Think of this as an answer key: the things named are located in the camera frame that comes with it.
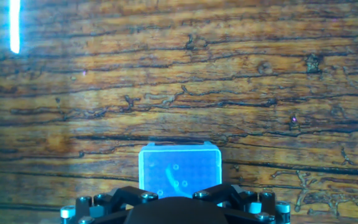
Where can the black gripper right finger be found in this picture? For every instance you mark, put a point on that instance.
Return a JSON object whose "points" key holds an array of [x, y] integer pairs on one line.
{"points": [[228, 194]]}

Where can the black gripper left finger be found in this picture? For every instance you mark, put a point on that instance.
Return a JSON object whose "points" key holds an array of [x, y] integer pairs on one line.
{"points": [[117, 199]]}

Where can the clear box with purple insert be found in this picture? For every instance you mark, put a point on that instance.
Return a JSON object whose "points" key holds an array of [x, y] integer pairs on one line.
{"points": [[179, 165]]}

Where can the brown wood grain board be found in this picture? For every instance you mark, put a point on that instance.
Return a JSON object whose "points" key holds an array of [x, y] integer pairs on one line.
{"points": [[179, 77]]}

